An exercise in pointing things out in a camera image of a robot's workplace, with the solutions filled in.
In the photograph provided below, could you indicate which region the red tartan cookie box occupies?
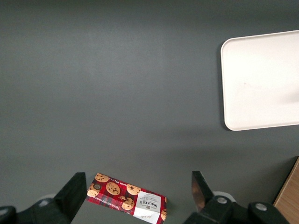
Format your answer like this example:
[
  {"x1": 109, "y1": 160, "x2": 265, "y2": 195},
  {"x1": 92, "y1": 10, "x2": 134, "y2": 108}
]
[{"x1": 85, "y1": 172, "x2": 168, "y2": 224}]

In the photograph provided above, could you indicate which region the wooden drawer cabinet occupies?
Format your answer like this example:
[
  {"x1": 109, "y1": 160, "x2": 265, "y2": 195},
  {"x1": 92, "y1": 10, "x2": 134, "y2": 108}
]
[{"x1": 272, "y1": 156, "x2": 299, "y2": 224}]

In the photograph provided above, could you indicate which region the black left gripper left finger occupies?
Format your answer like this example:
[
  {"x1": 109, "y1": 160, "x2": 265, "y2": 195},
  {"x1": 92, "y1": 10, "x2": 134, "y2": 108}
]
[{"x1": 23, "y1": 172, "x2": 87, "y2": 224}]

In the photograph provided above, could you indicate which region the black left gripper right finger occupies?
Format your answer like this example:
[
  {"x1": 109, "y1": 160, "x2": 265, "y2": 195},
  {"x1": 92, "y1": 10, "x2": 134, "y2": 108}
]
[{"x1": 184, "y1": 171, "x2": 235, "y2": 224}]

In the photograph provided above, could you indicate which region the white rectangular tray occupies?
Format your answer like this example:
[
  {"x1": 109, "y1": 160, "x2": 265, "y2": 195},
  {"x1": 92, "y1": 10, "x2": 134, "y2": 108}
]
[{"x1": 220, "y1": 29, "x2": 299, "y2": 131}]

